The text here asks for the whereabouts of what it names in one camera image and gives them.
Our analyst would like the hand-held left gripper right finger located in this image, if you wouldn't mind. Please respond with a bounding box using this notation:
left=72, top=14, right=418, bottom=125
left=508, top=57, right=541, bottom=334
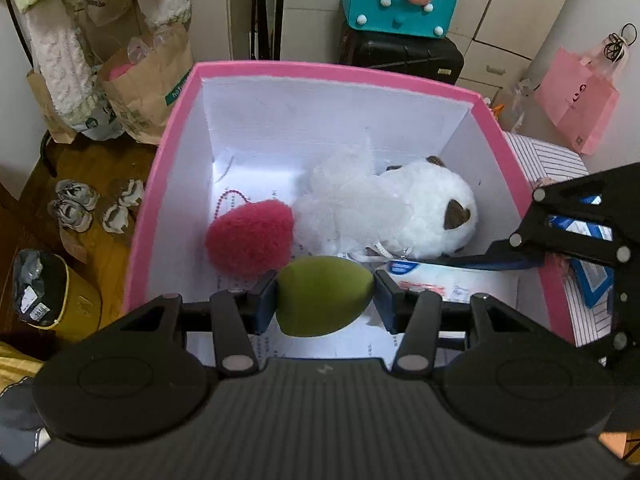
left=374, top=270, right=541, bottom=378

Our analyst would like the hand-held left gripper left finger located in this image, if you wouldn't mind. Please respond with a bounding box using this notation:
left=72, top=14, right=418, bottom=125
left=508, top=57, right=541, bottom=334
left=117, top=270, right=278, bottom=378

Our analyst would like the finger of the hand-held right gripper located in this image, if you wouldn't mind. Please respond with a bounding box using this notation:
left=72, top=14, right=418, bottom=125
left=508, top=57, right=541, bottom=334
left=440, top=162, right=640, bottom=368

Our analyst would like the blue wipes packet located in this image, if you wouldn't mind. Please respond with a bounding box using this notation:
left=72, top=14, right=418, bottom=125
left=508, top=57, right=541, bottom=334
left=547, top=195, right=615, bottom=309

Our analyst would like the green egg sponge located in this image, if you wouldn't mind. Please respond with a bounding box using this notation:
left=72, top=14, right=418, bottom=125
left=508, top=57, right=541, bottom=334
left=276, top=255, right=375, bottom=338

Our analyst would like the white tissue packet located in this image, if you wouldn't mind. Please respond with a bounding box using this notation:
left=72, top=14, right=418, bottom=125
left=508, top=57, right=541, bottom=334
left=385, top=260, right=521, bottom=306

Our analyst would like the red heart plush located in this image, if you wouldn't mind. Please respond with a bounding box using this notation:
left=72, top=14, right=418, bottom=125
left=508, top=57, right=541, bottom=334
left=205, top=189, right=296, bottom=277

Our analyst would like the white mesh bath pouf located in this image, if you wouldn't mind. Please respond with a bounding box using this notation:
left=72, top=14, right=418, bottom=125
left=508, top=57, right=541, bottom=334
left=292, top=135, right=416, bottom=256

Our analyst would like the pink cardboard box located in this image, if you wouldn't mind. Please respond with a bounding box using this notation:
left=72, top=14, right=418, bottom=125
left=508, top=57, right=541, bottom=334
left=122, top=60, right=576, bottom=361

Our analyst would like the pink shopping bag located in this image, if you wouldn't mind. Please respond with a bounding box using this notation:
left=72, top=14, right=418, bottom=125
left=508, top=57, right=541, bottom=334
left=534, top=47, right=621, bottom=156

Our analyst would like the clear plastic bag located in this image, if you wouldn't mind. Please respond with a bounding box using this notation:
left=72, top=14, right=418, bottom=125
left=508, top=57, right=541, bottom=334
left=497, top=79, right=538, bottom=133

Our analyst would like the striped slipper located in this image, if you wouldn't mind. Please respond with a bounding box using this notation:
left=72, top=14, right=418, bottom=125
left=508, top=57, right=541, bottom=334
left=102, top=202, right=133, bottom=233
left=117, top=179, right=146, bottom=208

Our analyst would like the yellow trash bin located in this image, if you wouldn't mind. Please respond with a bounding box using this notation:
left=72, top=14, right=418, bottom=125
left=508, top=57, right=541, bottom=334
left=12, top=249, right=103, bottom=343

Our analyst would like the green label paper bag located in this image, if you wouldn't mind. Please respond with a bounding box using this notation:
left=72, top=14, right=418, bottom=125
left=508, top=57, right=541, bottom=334
left=97, top=25, right=193, bottom=146

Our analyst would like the beige wardrobe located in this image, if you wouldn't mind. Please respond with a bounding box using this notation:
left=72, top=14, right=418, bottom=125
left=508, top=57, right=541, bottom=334
left=190, top=0, right=591, bottom=106

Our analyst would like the black suitcase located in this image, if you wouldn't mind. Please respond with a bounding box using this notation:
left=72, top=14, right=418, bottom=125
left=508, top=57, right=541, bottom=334
left=342, top=25, right=465, bottom=86

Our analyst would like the yellow blanket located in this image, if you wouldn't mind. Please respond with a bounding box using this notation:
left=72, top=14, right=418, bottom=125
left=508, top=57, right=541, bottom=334
left=0, top=342, right=46, bottom=391

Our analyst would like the black hair tie bundle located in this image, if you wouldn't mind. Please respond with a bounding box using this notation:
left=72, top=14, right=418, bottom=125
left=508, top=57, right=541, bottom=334
left=602, top=24, right=638, bottom=61

